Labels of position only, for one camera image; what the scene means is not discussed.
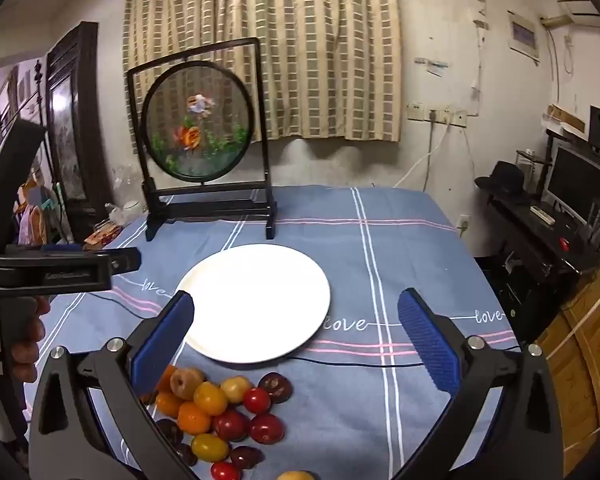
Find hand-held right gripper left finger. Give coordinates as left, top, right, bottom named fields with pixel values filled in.
left=28, top=290, right=197, bottom=480

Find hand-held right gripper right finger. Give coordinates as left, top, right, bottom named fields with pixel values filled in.
left=397, top=287, right=566, bottom=480

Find orange mandarin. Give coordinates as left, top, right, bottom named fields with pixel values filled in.
left=153, top=391, right=183, bottom=418
left=156, top=365, right=177, bottom=393
left=193, top=381, right=229, bottom=417
left=176, top=401, right=212, bottom=436

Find tan pepino melon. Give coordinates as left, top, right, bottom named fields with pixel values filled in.
left=170, top=367, right=206, bottom=402

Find dark purple plum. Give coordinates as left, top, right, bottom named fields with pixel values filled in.
left=156, top=417, right=185, bottom=446
left=174, top=442, right=199, bottom=467

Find white plate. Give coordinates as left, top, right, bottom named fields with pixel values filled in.
left=175, top=243, right=332, bottom=365

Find yellow plum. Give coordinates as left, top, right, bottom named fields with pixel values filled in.
left=190, top=432, right=230, bottom=463

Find person's left hand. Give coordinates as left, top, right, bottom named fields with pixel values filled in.
left=10, top=296, right=51, bottom=386

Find hanging clothes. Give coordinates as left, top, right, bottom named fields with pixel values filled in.
left=12, top=180, right=61, bottom=246

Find orange snack packet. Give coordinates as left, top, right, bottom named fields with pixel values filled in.
left=82, top=222, right=126, bottom=250

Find blue striped tablecloth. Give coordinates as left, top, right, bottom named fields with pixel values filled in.
left=22, top=186, right=523, bottom=480

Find dark wooden cabinet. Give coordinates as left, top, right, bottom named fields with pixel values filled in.
left=45, top=21, right=101, bottom=243

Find black desk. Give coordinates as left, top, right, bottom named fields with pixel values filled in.
left=482, top=187, right=600, bottom=346

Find round goldfish embroidery screen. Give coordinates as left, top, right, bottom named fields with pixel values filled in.
left=126, top=36, right=280, bottom=242

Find black hat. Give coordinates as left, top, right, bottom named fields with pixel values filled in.
left=474, top=160, right=531, bottom=202

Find computer monitor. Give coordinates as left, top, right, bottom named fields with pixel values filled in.
left=544, top=144, right=600, bottom=226

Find beige checked curtain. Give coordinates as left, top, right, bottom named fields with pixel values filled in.
left=123, top=0, right=404, bottom=143

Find white electrical panel box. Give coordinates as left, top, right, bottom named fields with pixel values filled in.
left=507, top=10, right=542, bottom=65

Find white power cable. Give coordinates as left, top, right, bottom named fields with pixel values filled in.
left=391, top=110, right=453, bottom=190

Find wall socket strip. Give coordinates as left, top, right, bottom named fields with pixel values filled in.
left=406, top=102, right=469, bottom=128

